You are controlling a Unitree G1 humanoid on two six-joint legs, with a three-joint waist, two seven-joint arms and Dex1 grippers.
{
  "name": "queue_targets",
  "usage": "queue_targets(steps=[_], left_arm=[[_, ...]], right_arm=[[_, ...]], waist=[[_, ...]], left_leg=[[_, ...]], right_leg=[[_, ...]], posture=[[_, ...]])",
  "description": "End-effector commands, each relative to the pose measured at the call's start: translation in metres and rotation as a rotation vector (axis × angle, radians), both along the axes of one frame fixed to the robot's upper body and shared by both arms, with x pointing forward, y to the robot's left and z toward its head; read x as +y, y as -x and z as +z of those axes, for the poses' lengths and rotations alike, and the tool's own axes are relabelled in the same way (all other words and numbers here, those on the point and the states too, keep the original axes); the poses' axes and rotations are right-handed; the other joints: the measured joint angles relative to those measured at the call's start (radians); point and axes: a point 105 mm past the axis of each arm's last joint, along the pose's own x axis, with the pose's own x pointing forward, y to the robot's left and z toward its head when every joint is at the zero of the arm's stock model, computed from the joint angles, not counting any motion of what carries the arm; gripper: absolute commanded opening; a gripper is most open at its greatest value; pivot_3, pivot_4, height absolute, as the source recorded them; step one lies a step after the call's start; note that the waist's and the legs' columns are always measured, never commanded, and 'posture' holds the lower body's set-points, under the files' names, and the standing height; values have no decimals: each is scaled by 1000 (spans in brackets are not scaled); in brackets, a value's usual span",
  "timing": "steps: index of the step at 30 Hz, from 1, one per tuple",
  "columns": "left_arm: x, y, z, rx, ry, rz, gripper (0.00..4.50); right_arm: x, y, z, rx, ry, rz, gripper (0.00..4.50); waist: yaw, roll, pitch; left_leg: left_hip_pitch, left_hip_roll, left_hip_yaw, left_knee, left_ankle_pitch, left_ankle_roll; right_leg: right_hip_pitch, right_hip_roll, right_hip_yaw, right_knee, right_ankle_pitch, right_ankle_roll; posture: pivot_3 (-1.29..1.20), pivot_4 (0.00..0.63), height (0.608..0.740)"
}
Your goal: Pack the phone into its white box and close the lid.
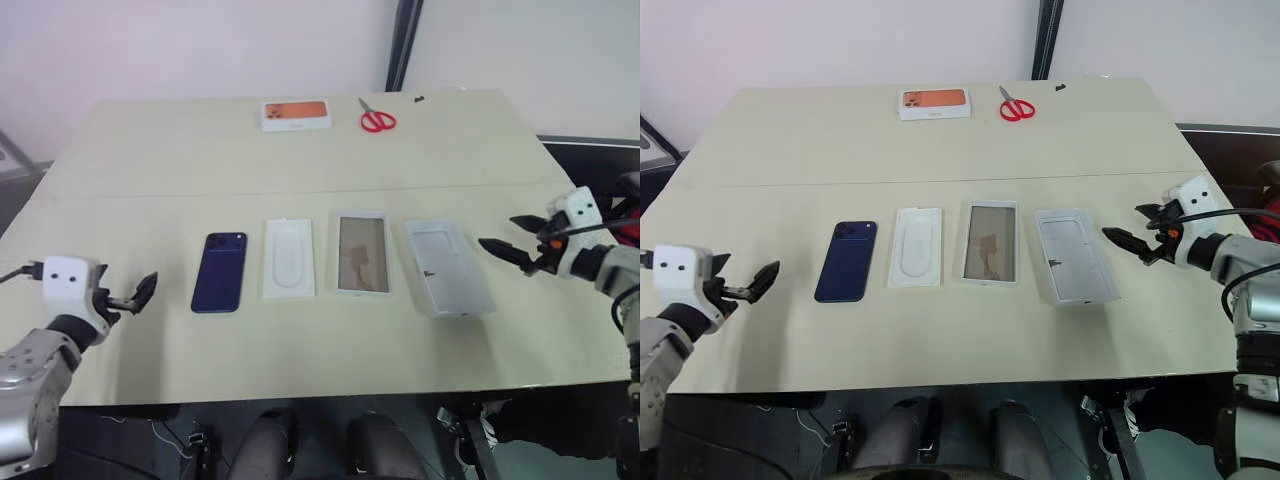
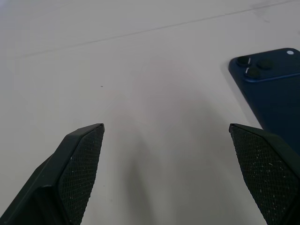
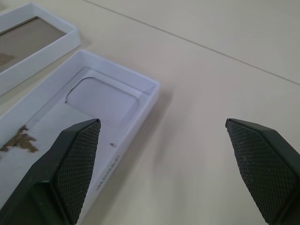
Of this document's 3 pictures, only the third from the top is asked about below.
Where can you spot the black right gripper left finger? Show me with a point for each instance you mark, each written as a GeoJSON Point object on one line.
{"type": "Point", "coordinates": [70, 168]}

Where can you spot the white box lid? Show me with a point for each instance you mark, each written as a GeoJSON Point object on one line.
{"type": "Point", "coordinates": [30, 42]}

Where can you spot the white phone box base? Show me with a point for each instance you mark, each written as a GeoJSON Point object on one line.
{"type": "Point", "coordinates": [98, 98]}

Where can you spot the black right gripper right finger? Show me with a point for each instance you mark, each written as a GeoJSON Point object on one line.
{"type": "Point", "coordinates": [262, 168]}

